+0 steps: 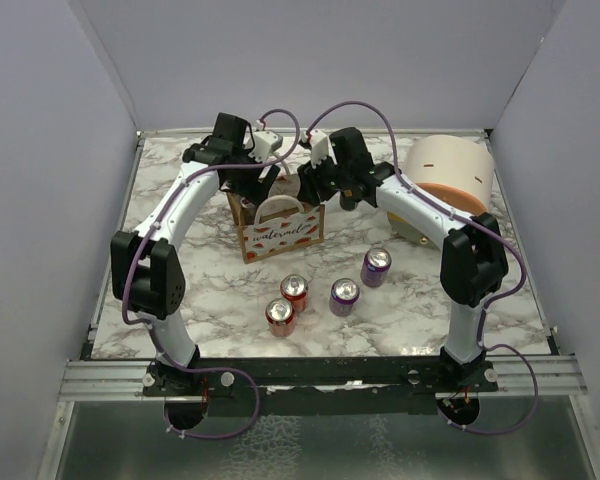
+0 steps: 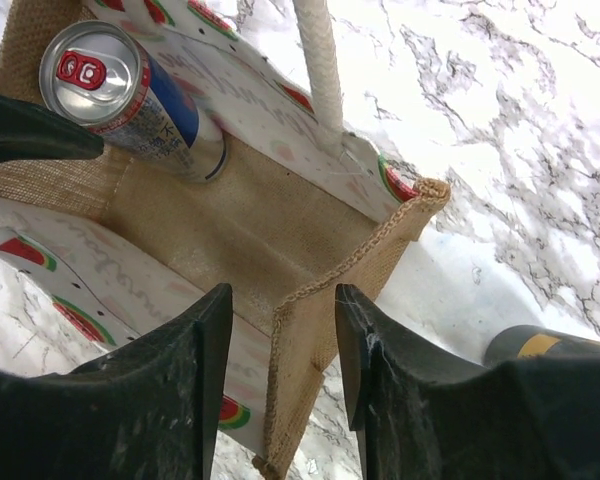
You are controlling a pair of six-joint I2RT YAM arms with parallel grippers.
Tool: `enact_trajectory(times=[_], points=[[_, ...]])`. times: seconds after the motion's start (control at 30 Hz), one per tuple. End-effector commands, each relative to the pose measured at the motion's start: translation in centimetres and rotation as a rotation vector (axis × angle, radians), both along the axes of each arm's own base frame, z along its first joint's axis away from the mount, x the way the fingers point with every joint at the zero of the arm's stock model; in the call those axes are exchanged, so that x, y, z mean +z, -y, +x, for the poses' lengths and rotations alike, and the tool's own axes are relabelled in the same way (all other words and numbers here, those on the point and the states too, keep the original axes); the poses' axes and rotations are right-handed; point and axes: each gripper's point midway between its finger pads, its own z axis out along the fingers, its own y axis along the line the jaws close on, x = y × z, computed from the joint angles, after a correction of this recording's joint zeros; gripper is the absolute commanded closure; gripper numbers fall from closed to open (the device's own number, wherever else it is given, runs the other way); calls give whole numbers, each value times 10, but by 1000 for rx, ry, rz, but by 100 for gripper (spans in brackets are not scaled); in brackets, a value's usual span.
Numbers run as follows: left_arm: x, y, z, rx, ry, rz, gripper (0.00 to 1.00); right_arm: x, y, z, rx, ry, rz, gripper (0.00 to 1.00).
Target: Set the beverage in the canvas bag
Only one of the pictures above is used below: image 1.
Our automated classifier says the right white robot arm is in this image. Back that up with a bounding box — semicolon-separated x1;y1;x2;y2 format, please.
298;127;509;391

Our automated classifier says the silver blue slim can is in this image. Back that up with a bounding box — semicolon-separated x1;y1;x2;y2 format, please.
241;198;256;208

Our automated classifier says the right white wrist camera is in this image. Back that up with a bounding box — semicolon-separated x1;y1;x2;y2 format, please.
306;129;330;169

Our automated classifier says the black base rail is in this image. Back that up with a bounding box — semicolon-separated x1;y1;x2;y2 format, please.
142;356;498;416

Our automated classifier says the red cola can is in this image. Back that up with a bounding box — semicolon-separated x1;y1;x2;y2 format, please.
264;297;295;337
280;274;308;314

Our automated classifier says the red cola can rear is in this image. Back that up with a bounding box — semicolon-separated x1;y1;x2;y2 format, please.
280;274;308;314

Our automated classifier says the purple can near centre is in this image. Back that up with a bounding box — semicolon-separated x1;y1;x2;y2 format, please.
329;278;360;317

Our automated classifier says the purple cable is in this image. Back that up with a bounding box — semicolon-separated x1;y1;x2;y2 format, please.
121;109;301;441
304;101;540;435

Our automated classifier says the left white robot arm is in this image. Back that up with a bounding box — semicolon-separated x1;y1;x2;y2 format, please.
110;113;283;395

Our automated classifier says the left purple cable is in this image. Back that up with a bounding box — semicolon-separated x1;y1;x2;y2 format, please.
121;109;301;441

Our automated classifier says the red cola can front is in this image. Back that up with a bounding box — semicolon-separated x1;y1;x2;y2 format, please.
264;297;295;337

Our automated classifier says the purple can near right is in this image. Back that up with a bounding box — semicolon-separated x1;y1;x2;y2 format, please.
360;247;392;288

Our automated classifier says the watermelon canvas tote bag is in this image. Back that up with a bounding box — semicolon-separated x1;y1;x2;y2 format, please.
226;161;325;264

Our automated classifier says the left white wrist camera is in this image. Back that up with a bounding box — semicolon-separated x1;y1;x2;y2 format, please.
250;130;283;163

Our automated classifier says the purple can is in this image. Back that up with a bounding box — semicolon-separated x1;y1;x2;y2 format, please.
360;247;392;288
329;278;360;317

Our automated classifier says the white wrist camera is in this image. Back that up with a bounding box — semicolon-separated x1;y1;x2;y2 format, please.
250;130;283;163
306;129;330;169

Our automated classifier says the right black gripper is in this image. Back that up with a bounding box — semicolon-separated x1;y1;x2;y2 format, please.
297;151;351;207

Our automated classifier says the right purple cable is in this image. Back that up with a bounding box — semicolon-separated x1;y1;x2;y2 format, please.
304;101;540;435

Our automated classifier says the black and yellow can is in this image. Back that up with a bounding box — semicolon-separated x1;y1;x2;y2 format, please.
339;189;361;211

